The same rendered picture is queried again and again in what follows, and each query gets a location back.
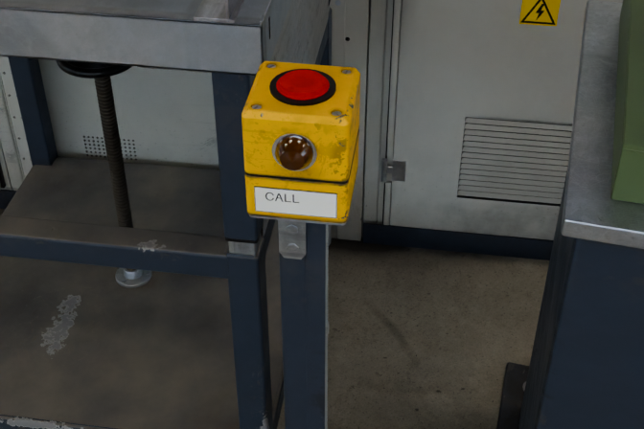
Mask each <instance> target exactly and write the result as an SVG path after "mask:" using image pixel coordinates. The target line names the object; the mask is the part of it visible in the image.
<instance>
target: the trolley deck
mask: <svg viewBox="0 0 644 429"><path fill-rule="evenodd" d="M201 1H202V0H0V56H11V57H24V58H36V59H49V60H61V61H74V62H86V63H99V64H111V65H125V66H137V67H149V68H162V69H174V70H187V71H199V72H212V73H224V74H237V75H249V76H256V75H257V73H258V70H259V67H260V65H261V64H262V63H263V62H265V61H270V60H271V57H272V55H273V52H274V49H275V46H276V44H277V41H278V38H279V35H280V33H281V30H282V28H283V26H284V23H285V20H286V17H287V15H288V10H289V8H290V5H291V2H292V0H244V3H243V5H242V7H241V10H240V13H239V15H238V17H237V19H236V22H235V23H221V22H208V21H194V16H195V14H196V11H197V9H198V7H199V5H200V3H201Z"/></svg>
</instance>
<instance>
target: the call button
mask: <svg viewBox="0 0 644 429"><path fill-rule="evenodd" d="M276 88H277V90H278V92H279V93H280V94H281V95H283V96H285V97H287V98H290V99H293V100H312V99H316V98H318V97H321V96H323V95H324V94H326V92H327V91H328V90H329V88H330V83H329V81H328V80H327V79H326V78H325V77H324V76H322V75H321V74H320V73H317V72H315V71H312V70H295V71H291V72H288V73H286V74H284V75H283V76H282V77H280V78H279V79H278V81H277V83H276Z"/></svg>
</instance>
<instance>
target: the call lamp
mask: <svg viewBox="0 0 644 429"><path fill-rule="evenodd" d="M271 151H272V155H273V158H274V159H275V161H276V162H277V163H278V164H279V165H280V166H281V167H283V168H285V169H288V170H293V171H302V170H305V169H308V168H310V167H311V166H312V165H313V164H314V162H315V161H316V157H317V148H316V146H315V144H314V142H313V141H312V140H311V139H310V138H309V137H307V136H305V135H303V134H301V133H297V132H287V133H284V134H282V135H280V136H279V137H277V138H276V139H275V141H274V143H273V145H272V150H271Z"/></svg>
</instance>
